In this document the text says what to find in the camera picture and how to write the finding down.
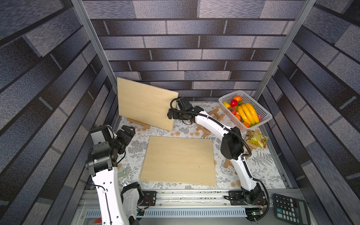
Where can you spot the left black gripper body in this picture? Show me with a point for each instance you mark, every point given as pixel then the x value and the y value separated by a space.
pixel 122 139

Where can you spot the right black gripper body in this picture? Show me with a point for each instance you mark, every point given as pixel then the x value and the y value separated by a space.
pixel 174 113

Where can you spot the plywood board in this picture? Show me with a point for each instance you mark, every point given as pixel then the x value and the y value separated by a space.
pixel 145 103
pixel 179 160

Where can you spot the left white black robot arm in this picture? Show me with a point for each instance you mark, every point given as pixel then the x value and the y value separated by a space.
pixel 118 207

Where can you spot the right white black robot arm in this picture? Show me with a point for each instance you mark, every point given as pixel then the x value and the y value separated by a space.
pixel 233 147

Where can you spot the yellow lemon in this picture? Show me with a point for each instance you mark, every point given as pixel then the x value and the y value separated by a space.
pixel 227 105

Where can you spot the green items plastic bag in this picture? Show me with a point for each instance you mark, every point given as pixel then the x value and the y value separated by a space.
pixel 123 175

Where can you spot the red apple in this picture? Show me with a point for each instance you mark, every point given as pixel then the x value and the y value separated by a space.
pixel 234 103

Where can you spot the orange fruit top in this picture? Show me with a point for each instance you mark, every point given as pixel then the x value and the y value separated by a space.
pixel 238 98

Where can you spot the orange fruit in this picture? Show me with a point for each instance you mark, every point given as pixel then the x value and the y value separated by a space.
pixel 238 98
pixel 247 124

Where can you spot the orange fruit bottom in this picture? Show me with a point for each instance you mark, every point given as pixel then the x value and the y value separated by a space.
pixel 247 124

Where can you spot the yellow banana bunch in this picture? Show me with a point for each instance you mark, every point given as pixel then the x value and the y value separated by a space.
pixel 248 114

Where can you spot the white plastic basket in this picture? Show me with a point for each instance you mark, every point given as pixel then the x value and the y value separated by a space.
pixel 266 116

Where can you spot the green snack bag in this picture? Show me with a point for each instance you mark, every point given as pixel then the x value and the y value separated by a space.
pixel 257 139

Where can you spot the black calculator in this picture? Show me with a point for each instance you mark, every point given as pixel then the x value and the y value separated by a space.
pixel 291 210

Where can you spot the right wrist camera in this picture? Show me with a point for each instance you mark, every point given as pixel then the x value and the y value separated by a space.
pixel 184 104

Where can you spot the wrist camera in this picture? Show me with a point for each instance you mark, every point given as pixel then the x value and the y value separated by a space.
pixel 184 104
pixel 102 134

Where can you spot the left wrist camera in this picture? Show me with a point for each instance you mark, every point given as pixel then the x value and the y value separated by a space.
pixel 102 134

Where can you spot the aluminium rail base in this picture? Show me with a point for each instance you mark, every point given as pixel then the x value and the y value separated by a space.
pixel 188 207

